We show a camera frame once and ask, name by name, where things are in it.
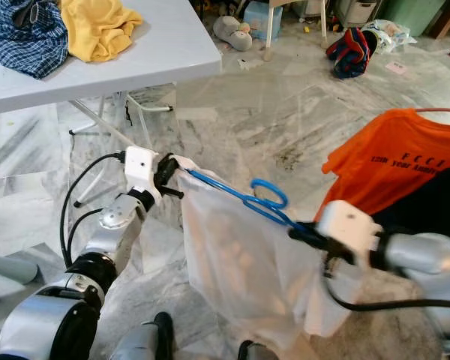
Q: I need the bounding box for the blue plastic hanger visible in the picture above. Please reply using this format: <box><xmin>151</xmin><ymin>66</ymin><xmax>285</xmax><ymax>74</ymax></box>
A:
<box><xmin>187</xmin><ymin>169</ymin><xmax>320</xmax><ymax>237</ymax></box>

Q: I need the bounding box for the pink plastic hanger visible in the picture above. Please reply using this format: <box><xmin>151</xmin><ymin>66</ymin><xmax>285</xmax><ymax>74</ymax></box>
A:
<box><xmin>414</xmin><ymin>107</ymin><xmax>450</xmax><ymax>117</ymax></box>

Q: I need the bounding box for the dark navy shirt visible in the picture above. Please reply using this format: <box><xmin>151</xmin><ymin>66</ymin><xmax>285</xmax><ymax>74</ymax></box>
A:
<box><xmin>375</xmin><ymin>165</ymin><xmax>450</xmax><ymax>241</ymax></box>

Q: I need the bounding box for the orange t-shirt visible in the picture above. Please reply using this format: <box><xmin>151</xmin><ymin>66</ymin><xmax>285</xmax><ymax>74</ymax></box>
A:
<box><xmin>313</xmin><ymin>109</ymin><xmax>450</xmax><ymax>222</ymax></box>

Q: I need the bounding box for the grey right robot leg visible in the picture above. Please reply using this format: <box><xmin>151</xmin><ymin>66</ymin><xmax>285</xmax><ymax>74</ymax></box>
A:
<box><xmin>236</xmin><ymin>340</ymin><xmax>290</xmax><ymax>360</ymax></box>

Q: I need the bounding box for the white plastic folding table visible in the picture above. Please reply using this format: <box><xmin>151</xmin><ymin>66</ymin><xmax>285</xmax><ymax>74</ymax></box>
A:
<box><xmin>0</xmin><ymin>0</ymin><xmax>222</xmax><ymax>209</ymax></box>

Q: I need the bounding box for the grey plush toy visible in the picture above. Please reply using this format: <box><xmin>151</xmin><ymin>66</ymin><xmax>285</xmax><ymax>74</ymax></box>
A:
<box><xmin>214</xmin><ymin>15</ymin><xmax>254</xmax><ymax>52</ymax></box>

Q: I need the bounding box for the yellow shirt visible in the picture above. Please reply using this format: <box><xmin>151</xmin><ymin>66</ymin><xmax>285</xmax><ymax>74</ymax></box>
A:
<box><xmin>61</xmin><ymin>0</ymin><xmax>143</xmax><ymax>63</ymax></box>

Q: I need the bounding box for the light blue storage box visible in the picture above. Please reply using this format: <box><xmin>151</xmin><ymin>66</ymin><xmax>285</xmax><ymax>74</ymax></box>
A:
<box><xmin>244</xmin><ymin>0</ymin><xmax>282</xmax><ymax>40</ymax></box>

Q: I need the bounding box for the red and blue bag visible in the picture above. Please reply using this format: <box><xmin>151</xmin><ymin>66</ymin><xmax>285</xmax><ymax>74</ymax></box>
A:
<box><xmin>325</xmin><ymin>28</ymin><xmax>376</xmax><ymax>80</ymax></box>

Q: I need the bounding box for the blue plaid shirt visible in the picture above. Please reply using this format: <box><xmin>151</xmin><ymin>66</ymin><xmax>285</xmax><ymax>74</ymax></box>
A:
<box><xmin>0</xmin><ymin>0</ymin><xmax>70</xmax><ymax>80</ymax></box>

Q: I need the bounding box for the pink paper slip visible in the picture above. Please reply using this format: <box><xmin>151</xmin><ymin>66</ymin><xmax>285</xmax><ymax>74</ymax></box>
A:
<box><xmin>385</xmin><ymin>60</ymin><xmax>410</xmax><ymax>76</ymax></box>

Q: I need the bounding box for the white printed plastic bag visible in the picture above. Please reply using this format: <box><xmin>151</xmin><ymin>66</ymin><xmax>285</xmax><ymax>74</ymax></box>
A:
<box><xmin>364</xmin><ymin>19</ymin><xmax>417</xmax><ymax>53</ymax></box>

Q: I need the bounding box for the white plastic drawer unit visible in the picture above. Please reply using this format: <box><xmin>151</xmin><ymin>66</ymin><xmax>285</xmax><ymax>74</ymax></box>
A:
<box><xmin>334</xmin><ymin>0</ymin><xmax>380</xmax><ymax>27</ymax></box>

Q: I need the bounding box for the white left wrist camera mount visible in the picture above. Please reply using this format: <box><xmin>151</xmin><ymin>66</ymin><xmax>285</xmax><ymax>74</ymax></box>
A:
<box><xmin>124</xmin><ymin>146</ymin><xmax>160</xmax><ymax>194</ymax></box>

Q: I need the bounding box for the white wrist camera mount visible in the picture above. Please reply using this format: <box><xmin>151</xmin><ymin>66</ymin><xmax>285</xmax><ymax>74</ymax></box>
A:
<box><xmin>124</xmin><ymin>146</ymin><xmax>160</xmax><ymax>194</ymax></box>
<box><xmin>316</xmin><ymin>200</ymin><xmax>383</xmax><ymax>254</ymax></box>

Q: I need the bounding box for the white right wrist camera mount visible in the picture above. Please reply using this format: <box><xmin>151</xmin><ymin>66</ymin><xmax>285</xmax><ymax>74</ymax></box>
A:
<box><xmin>316</xmin><ymin>200</ymin><xmax>383</xmax><ymax>254</ymax></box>

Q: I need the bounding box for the brown wooden post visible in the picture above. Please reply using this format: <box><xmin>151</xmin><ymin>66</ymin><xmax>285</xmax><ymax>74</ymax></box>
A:
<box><xmin>429</xmin><ymin>4</ymin><xmax>450</xmax><ymax>38</ymax></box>

